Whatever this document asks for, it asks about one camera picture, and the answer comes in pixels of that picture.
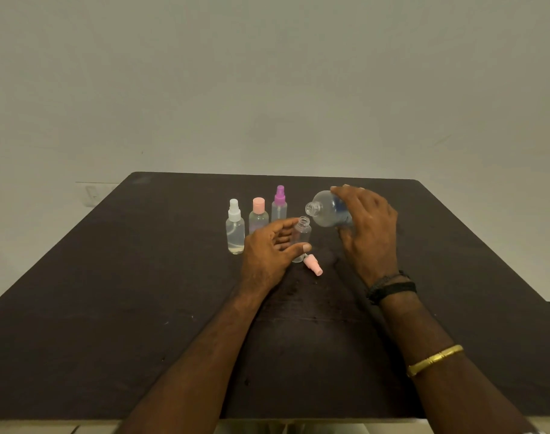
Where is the person's right hand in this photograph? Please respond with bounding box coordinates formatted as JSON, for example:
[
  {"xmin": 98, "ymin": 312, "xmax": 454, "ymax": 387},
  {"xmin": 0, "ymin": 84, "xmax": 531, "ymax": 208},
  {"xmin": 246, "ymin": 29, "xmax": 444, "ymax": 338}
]
[{"xmin": 330, "ymin": 184, "xmax": 400, "ymax": 288}]

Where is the person's left hand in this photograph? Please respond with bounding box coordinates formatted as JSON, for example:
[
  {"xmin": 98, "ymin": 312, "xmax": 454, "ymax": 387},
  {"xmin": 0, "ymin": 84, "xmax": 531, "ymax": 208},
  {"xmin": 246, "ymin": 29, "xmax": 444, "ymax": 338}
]
[{"xmin": 240, "ymin": 218, "xmax": 312, "ymax": 294}]

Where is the small clear bottle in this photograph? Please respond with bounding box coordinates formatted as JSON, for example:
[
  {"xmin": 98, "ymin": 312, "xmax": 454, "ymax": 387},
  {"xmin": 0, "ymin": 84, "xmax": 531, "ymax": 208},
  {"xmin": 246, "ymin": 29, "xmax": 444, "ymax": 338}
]
[{"xmin": 291, "ymin": 216, "xmax": 312, "ymax": 263}]

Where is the large clear water bottle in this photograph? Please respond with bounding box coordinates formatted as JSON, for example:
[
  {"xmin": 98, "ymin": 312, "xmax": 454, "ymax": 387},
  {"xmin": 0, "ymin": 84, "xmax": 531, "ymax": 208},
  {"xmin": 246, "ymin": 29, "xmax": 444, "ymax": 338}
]
[{"xmin": 305, "ymin": 190, "xmax": 355, "ymax": 229}]

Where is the person's right forearm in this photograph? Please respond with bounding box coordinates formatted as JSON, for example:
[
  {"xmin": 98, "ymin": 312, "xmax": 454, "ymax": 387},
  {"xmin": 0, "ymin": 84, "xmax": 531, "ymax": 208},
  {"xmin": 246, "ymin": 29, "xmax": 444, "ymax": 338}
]
[{"xmin": 378, "ymin": 291, "xmax": 543, "ymax": 434}]

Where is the person's left forearm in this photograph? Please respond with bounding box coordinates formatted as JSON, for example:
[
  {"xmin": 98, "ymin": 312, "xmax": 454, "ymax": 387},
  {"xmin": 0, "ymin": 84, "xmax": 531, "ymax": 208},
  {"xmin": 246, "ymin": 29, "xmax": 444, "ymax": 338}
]
[{"xmin": 127, "ymin": 285, "xmax": 277, "ymax": 434}]

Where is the pink spray pump cap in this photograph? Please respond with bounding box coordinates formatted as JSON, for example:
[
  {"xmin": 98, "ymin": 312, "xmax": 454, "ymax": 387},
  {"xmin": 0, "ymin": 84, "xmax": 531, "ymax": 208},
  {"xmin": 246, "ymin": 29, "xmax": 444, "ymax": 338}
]
[{"xmin": 302, "ymin": 253, "xmax": 324, "ymax": 277}]

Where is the purple spray bottle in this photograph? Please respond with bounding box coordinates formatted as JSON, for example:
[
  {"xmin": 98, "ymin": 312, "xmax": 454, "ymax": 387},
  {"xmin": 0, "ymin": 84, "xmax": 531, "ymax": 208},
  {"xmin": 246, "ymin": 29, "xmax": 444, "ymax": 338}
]
[{"xmin": 271, "ymin": 185, "xmax": 288, "ymax": 223}]

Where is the clear bottle with pink cap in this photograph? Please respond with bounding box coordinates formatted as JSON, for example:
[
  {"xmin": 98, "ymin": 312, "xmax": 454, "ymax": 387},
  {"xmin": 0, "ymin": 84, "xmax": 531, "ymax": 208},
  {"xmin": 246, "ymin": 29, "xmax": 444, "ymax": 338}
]
[{"xmin": 249, "ymin": 197, "xmax": 270, "ymax": 236}]

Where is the white spray bottle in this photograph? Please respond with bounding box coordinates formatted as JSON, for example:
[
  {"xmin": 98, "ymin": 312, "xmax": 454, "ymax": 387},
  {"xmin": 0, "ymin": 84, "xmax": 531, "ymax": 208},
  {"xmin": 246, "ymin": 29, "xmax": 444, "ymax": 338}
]
[{"xmin": 225, "ymin": 199, "xmax": 246, "ymax": 255}]

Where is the black braided wristband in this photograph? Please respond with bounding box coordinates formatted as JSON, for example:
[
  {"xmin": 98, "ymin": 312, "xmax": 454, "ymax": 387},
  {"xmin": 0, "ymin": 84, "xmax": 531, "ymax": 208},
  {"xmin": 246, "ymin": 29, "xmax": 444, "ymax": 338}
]
[{"xmin": 365, "ymin": 270, "xmax": 418, "ymax": 306}]

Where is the gold bangle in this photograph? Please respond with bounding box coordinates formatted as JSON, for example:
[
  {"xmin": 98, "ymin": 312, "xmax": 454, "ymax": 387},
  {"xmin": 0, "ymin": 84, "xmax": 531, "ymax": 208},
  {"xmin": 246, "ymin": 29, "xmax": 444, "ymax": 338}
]
[{"xmin": 406, "ymin": 344, "xmax": 465, "ymax": 379}]

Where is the white wall socket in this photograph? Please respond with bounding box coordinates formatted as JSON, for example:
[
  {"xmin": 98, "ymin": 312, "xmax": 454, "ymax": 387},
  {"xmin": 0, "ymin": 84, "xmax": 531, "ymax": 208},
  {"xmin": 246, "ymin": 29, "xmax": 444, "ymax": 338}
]
[{"xmin": 75, "ymin": 182, "xmax": 120, "ymax": 208}]

